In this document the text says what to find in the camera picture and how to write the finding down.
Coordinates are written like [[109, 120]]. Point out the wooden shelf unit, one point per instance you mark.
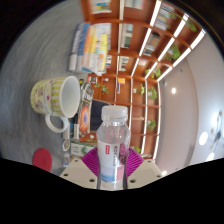
[[133, 66]]

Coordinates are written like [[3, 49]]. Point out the small round patterned dish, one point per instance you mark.
[[66, 144], [66, 159]]

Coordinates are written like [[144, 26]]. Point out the colourful book stack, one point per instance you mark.
[[90, 46]]

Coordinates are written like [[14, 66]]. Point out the round recessed ceiling light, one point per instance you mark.
[[164, 173], [173, 90]]

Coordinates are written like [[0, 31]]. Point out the white yellow-striped mug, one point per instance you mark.
[[50, 96]]

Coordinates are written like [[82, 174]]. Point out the multi-bulb ceiling lamp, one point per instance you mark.
[[215, 135]]

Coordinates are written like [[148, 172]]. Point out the flat round red coaster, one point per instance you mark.
[[42, 160]]

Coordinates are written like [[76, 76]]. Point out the dark magazine stack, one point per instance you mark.
[[85, 113]]

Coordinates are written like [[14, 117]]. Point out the clear plastic water bottle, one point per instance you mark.
[[113, 146]]

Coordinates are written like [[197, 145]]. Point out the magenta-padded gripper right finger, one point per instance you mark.
[[146, 171]]

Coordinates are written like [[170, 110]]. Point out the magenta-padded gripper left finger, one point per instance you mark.
[[76, 173]]

